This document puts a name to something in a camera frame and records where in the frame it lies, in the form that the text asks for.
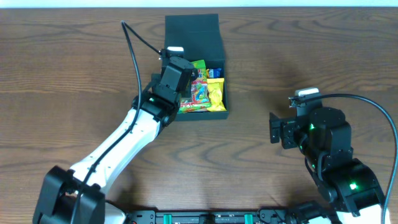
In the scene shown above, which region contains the green Haribo gummy bag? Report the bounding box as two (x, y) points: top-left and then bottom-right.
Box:
(178, 60), (211, 113)

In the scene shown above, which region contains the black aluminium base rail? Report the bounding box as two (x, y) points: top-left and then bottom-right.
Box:
(124, 208), (287, 224)

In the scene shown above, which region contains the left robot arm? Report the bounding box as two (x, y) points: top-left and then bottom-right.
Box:
(32, 47), (196, 223)

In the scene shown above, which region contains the yellow snack bar wrapper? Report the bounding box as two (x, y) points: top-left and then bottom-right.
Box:
(207, 78), (226, 112)

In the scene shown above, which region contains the blue Oreo cookie pack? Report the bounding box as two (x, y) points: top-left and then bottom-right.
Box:
(206, 68), (222, 78)

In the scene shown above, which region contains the black gift box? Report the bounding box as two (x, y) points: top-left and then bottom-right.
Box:
(163, 13), (229, 122)

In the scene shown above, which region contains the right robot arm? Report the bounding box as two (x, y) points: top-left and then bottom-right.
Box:
(269, 90), (392, 223)

